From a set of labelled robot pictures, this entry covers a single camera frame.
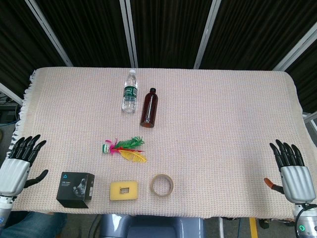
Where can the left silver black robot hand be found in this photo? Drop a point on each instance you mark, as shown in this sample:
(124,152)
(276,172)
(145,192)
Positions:
(13,171)

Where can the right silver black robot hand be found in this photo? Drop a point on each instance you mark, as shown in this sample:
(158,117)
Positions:
(296,179)

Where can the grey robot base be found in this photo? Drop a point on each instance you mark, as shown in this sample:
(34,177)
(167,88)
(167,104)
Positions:
(148,226)

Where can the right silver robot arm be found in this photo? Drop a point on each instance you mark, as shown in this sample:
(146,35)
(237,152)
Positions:
(305,219)

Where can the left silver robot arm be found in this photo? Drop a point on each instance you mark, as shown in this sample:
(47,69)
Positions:
(4,210)

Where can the black cardboard product box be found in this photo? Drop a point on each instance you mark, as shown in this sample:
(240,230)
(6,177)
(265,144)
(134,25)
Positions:
(75,189)

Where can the colourful feather shuttlecock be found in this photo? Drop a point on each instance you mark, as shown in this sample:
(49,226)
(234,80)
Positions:
(123,150)

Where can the blue jeans leg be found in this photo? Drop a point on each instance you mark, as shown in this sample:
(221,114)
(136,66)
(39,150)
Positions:
(34,225)

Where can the yellow rectangular sponge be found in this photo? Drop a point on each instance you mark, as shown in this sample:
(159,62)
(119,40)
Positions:
(123,190)

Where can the beige woven tablecloth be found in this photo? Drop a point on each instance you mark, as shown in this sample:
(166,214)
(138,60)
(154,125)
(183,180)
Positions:
(173,148)

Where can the brown tape roll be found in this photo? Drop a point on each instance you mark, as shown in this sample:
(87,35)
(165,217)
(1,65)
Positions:
(162,185)

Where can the clear plastic water bottle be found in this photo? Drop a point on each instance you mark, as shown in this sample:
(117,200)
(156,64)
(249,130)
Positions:
(129,92)

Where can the brown amber plastic bottle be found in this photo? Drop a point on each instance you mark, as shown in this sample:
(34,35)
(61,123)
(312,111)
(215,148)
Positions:
(149,109)

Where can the white partition frame post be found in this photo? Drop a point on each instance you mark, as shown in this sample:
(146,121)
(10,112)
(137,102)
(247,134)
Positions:
(50,33)
(10,94)
(296,49)
(129,32)
(207,33)

